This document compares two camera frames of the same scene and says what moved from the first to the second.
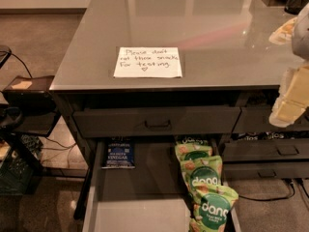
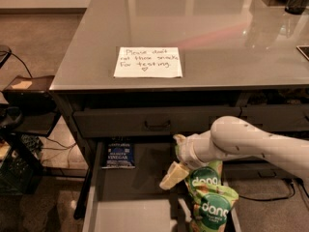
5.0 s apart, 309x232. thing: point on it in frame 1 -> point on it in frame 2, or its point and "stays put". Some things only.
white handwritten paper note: x=148 y=62 stays put
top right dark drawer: x=255 y=119 stays put
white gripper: x=301 y=36 -> x=186 y=153
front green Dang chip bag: x=211 y=206 stays put
